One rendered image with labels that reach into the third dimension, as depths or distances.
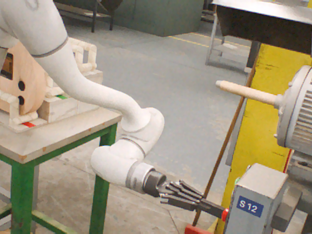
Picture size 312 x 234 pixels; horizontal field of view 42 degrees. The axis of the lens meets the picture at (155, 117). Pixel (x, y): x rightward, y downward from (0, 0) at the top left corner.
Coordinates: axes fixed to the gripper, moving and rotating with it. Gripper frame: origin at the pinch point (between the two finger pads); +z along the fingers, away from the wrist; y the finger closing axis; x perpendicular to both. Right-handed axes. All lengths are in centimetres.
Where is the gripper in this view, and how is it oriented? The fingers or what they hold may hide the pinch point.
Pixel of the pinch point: (211, 208)
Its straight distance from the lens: 117.8
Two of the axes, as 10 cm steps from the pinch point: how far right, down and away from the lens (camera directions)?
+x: 1.6, -9.2, -3.6
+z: 8.6, 3.1, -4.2
